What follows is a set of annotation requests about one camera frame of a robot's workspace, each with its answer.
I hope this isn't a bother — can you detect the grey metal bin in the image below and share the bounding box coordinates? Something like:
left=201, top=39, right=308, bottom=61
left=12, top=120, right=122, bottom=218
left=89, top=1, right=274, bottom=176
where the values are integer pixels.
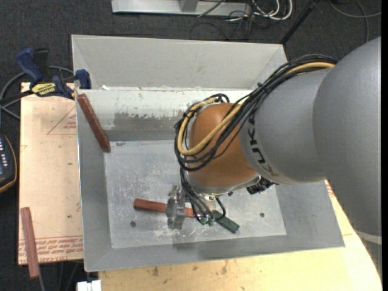
left=71, top=34, right=346, bottom=273

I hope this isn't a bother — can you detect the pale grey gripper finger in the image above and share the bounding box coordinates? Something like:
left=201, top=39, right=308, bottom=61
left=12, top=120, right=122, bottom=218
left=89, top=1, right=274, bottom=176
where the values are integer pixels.
left=169, top=186, right=185, bottom=205
left=165, top=204, right=187, bottom=230

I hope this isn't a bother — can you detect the dark green flat block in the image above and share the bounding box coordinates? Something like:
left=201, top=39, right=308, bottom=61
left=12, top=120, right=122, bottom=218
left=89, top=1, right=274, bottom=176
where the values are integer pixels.
left=212, top=210, right=241, bottom=234

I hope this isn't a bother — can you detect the brown cardboard board, red print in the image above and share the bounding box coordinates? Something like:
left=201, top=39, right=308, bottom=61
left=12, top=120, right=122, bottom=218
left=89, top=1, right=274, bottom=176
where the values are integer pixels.
left=18, top=82, right=84, bottom=266

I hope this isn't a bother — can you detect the red-brown block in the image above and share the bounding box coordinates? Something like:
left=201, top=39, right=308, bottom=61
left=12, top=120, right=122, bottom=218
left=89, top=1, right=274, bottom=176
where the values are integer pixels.
left=76, top=93, right=112, bottom=152
left=133, top=198, right=195, bottom=219
left=19, top=206, right=41, bottom=279

